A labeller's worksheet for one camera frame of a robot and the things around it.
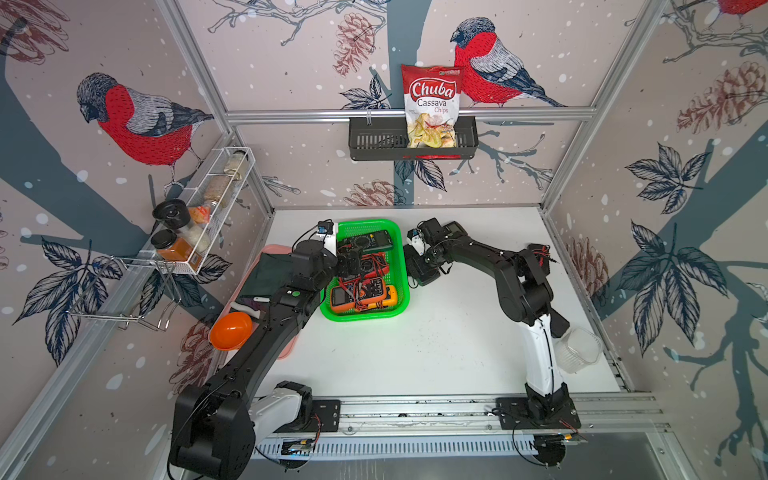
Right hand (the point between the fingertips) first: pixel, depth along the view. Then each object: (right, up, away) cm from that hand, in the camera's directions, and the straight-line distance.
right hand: (417, 263), depth 103 cm
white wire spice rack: (-55, +19, -29) cm, 65 cm away
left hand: (-20, +9, -22) cm, 31 cm away
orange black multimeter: (-20, -8, -18) cm, 28 cm away
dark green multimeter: (-16, +8, -2) cm, 18 cm away
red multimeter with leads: (-16, 0, -6) cm, 17 cm away
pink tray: (-38, -23, -19) cm, 48 cm away
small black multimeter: (+43, +4, -2) cm, 43 cm away
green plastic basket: (-7, -3, -4) cm, 9 cm away
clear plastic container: (+44, -22, -20) cm, 53 cm away
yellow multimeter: (-9, -9, -13) cm, 18 cm away
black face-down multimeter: (0, 0, -11) cm, 11 cm away
